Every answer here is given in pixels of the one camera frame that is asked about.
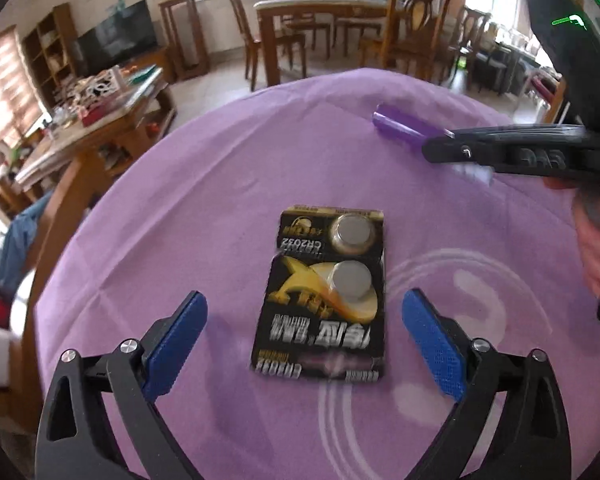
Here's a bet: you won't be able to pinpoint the purple tube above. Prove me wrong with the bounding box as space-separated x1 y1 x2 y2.
371 102 493 184

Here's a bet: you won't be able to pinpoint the wooden dining table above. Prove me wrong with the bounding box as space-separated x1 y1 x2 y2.
253 0 388 86

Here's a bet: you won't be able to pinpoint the wooden bookshelf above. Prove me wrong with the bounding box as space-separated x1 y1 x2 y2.
22 2 83 106

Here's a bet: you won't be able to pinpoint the blue clothes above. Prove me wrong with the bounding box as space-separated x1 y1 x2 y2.
0 190 53 291

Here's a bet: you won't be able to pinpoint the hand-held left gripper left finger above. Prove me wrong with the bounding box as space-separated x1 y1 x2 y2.
36 290 209 480

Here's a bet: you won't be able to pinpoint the white lattice basket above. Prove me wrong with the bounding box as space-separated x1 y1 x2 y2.
72 72 123 106

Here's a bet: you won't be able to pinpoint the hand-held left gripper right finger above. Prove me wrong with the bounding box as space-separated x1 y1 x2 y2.
401 288 573 480

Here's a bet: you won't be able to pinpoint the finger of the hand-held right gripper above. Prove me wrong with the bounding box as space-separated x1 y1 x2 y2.
422 126 589 177

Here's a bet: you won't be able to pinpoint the large black button battery pack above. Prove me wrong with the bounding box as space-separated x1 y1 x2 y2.
250 205 387 383

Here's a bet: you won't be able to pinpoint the window with striped blinds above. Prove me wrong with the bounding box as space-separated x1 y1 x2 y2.
0 25 46 148

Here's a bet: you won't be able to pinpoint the person's right hand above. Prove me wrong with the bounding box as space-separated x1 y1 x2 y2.
544 176 600 302

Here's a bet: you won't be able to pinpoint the wooden coffee table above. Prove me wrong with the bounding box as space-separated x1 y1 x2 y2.
0 65 176 211

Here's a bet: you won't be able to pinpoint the flat screen television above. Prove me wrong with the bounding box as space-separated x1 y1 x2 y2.
72 0 160 78

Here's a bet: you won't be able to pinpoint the tall wooden plant stand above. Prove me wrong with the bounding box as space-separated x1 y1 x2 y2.
159 0 211 81

